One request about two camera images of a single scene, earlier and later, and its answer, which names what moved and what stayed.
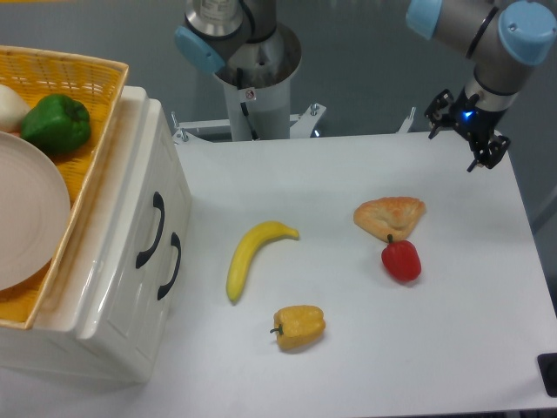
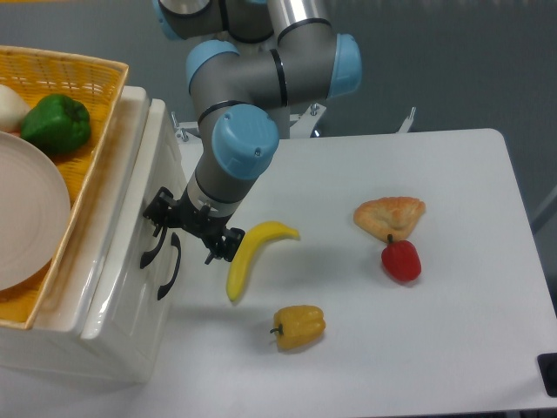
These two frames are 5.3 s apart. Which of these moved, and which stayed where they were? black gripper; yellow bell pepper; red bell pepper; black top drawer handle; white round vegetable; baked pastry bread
Moved: black gripper; black top drawer handle
Stayed: red bell pepper; white round vegetable; baked pastry bread; yellow bell pepper
